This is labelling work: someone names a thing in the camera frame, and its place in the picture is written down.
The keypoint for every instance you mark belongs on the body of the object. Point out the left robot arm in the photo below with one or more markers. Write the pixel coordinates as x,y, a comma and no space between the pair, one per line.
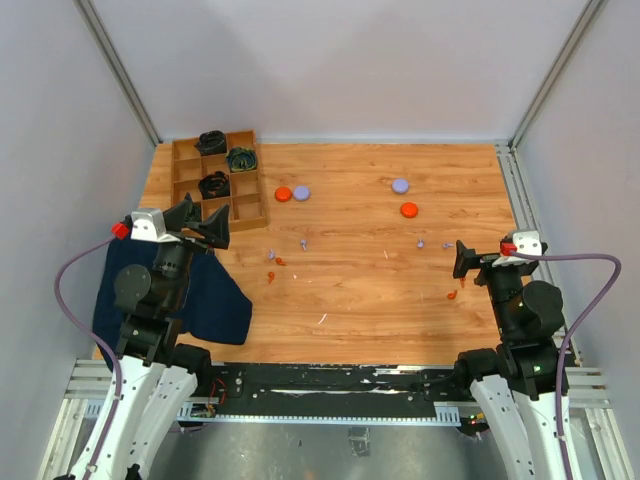
147,388

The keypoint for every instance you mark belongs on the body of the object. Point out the purple earbud case left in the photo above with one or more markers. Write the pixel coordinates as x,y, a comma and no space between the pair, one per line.
301,193

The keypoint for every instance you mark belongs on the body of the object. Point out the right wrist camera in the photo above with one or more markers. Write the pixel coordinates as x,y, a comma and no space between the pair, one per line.
525,242

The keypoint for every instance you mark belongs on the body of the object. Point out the dark blue cloth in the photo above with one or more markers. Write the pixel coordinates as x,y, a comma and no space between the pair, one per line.
212,306

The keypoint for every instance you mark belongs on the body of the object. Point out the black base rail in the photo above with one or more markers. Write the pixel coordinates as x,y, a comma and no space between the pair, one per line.
322,393

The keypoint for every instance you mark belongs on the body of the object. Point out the wooden compartment tray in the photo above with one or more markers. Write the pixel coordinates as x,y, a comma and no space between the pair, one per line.
247,201

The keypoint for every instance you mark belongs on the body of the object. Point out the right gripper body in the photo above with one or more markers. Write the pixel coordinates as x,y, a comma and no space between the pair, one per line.
501,273

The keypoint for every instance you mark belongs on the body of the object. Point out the rolled green patterned tie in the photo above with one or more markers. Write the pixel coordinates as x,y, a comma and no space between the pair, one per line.
241,159

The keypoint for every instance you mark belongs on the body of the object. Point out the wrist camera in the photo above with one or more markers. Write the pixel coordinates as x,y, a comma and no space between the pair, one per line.
147,225
525,242

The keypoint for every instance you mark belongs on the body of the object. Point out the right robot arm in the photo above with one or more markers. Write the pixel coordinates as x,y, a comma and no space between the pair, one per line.
521,385

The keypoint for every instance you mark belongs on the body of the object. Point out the rolled black orange tie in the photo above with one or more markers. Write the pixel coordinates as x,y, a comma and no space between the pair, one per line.
215,185

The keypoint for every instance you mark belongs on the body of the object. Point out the rolled black tie top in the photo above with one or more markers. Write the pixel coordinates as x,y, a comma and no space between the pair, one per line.
211,143

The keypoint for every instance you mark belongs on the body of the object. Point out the purple earbud case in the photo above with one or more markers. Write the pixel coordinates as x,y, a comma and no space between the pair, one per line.
400,186
301,193

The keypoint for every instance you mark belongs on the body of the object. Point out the orange earbud case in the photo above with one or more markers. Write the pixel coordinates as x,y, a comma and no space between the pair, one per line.
283,194
409,210

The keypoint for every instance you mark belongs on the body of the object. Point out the purple earbud case right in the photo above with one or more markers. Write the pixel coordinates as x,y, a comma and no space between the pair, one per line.
400,186

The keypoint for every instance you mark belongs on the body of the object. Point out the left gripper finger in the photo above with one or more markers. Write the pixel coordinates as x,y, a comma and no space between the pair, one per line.
178,216
215,230

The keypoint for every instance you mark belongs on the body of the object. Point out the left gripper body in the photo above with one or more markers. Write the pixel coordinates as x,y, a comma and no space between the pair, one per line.
192,241

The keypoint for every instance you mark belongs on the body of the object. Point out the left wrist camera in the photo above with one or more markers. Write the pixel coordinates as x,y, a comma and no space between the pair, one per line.
147,225

